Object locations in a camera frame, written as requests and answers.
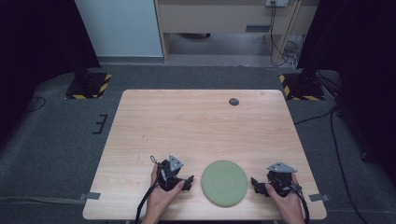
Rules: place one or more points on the black stand base hazard stripes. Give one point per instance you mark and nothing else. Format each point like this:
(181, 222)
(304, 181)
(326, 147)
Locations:
(300, 88)
(88, 85)

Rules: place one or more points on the black curtain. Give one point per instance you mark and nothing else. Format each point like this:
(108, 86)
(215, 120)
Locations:
(37, 46)
(361, 62)

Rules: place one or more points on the person's right hand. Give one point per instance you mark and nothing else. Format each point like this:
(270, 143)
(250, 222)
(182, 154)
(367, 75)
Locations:
(291, 205)

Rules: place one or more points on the person's left hand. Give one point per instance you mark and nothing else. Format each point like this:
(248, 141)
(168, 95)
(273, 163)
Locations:
(160, 199)

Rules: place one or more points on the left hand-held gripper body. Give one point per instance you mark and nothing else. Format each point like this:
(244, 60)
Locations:
(168, 174)

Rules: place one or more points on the green round plate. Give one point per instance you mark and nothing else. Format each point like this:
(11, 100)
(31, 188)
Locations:
(224, 183)

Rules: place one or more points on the grey power strip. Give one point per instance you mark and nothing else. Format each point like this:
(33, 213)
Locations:
(276, 2)

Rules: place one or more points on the light wooden cabinet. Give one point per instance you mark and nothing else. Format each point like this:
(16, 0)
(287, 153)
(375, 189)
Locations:
(218, 17)

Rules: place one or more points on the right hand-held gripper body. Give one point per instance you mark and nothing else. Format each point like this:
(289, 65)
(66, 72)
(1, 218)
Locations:
(280, 179)

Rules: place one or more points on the grey round table grommet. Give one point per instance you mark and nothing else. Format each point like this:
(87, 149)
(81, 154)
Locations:
(233, 101)

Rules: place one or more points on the white panel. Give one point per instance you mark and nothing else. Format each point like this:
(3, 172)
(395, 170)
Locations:
(118, 28)

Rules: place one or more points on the grey tape strip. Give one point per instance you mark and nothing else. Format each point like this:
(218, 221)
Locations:
(91, 196)
(319, 197)

